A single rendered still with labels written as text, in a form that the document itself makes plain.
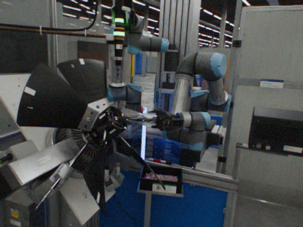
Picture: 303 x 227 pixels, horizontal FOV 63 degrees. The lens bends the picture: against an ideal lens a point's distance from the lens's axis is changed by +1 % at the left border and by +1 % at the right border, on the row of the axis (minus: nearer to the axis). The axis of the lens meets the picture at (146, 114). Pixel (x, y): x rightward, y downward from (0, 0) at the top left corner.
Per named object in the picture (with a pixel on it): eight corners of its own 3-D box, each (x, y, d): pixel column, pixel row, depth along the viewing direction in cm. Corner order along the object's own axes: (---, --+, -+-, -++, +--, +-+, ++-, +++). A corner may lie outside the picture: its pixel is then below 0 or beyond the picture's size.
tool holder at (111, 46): (106, 59, 101) (106, 33, 98) (104, 58, 107) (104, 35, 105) (128, 60, 103) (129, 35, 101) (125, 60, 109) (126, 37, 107)
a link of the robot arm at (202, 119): (210, 130, 123) (212, 113, 121) (190, 130, 120) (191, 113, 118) (202, 125, 131) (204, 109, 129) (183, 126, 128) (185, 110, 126)
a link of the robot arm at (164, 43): (144, 43, 177) (168, 57, 134) (129, 42, 174) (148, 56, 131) (145, 26, 172) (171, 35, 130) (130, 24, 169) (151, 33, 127)
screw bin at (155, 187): (138, 191, 125) (138, 178, 123) (142, 175, 141) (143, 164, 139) (182, 195, 122) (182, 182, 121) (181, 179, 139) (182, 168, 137)
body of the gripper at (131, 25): (131, 29, 108) (138, 31, 119) (132, 7, 106) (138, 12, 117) (114, 28, 109) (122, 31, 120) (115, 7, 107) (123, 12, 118)
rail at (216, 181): (92, 161, 163) (92, 150, 161) (95, 159, 167) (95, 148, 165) (236, 194, 132) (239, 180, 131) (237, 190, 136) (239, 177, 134)
